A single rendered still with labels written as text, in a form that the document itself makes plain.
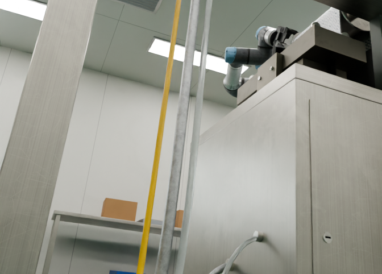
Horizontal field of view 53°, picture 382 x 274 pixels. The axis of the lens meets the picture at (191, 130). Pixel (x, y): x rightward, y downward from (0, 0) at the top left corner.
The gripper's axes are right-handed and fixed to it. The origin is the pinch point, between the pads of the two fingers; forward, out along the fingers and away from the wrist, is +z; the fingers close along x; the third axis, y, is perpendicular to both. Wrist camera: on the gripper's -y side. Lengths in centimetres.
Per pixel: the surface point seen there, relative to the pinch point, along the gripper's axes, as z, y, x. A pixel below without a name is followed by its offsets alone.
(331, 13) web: 19.5, 14.7, -4.5
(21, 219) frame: 97, -24, -78
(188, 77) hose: 77, -8, -59
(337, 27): 26.0, 11.0, -4.5
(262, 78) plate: 34.3, -9.6, -26.2
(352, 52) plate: 49, 5, -13
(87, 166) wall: -286, -204, -41
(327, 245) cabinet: 80, -32, -23
